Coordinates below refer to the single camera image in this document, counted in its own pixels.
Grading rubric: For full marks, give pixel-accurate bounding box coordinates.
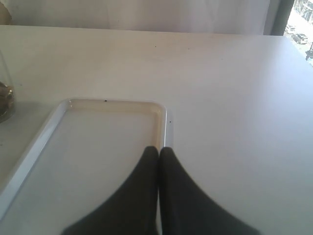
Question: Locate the white rectangular tray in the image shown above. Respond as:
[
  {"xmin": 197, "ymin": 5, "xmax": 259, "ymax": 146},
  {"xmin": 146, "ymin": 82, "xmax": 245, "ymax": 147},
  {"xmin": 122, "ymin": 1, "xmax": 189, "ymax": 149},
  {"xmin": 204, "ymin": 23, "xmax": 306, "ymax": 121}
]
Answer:
[{"xmin": 0, "ymin": 98, "xmax": 171, "ymax": 235}]

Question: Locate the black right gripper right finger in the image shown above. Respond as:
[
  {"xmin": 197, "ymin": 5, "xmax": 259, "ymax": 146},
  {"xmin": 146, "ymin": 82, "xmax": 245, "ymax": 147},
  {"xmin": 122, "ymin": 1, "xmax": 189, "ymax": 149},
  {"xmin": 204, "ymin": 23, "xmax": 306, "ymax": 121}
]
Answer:
[{"xmin": 159, "ymin": 147, "xmax": 259, "ymax": 235}]

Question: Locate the clear plastic shaker cup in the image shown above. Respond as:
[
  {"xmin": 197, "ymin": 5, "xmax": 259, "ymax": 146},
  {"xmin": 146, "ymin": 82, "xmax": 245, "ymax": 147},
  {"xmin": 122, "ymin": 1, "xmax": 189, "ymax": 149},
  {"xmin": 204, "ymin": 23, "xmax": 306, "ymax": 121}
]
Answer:
[{"xmin": 0, "ymin": 52, "xmax": 16, "ymax": 123}]

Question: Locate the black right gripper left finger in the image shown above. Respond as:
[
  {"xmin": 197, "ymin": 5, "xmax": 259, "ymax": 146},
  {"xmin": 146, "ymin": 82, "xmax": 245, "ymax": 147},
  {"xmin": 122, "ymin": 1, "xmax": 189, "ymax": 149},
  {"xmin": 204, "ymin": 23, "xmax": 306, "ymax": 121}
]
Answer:
[{"xmin": 62, "ymin": 146, "xmax": 158, "ymax": 235}]

